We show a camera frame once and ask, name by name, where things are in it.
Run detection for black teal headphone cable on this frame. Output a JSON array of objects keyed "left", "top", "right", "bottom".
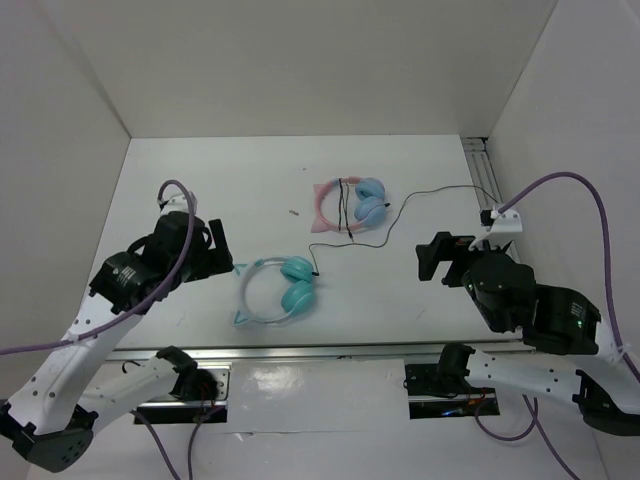
[{"left": 308, "top": 185, "right": 503, "bottom": 278}]

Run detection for teal cat ear headphones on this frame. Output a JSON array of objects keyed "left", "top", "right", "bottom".
[{"left": 232, "top": 256, "right": 319, "bottom": 328}]

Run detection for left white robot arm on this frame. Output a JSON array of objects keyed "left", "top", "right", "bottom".
[{"left": 1, "top": 211, "right": 233, "bottom": 473}]

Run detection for pink blue cat headphones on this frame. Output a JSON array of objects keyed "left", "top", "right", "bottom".
[{"left": 311, "top": 176, "right": 389, "bottom": 235}]

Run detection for white front cover panel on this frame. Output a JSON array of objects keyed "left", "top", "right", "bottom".
[{"left": 227, "top": 359, "right": 409, "bottom": 433}]

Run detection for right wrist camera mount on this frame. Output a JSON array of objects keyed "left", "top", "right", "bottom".
[{"left": 469, "top": 205, "right": 523, "bottom": 251}]

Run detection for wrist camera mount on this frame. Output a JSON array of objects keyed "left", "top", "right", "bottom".
[
  {"left": 157, "top": 191, "right": 197, "bottom": 217},
  {"left": 469, "top": 205, "right": 523, "bottom": 251}
]

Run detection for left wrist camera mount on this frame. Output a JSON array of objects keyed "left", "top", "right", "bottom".
[{"left": 157, "top": 191, "right": 197, "bottom": 217}]

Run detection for front aluminium rail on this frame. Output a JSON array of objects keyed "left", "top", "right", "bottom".
[{"left": 106, "top": 340, "right": 529, "bottom": 363}]

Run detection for aluminium rail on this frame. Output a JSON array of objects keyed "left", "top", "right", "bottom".
[
  {"left": 460, "top": 137, "right": 502, "bottom": 210},
  {"left": 106, "top": 340, "right": 529, "bottom": 363}
]

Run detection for right side aluminium rail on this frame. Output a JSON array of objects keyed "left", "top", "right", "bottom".
[{"left": 460, "top": 137, "right": 502, "bottom": 210}]

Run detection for black pink headphone cable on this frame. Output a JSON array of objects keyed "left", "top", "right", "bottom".
[{"left": 337, "top": 178, "right": 356, "bottom": 243}]

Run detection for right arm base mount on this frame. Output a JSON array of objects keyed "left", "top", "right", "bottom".
[{"left": 403, "top": 363, "right": 500, "bottom": 420}]

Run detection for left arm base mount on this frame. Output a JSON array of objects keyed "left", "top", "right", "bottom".
[{"left": 136, "top": 363, "right": 231, "bottom": 425}]

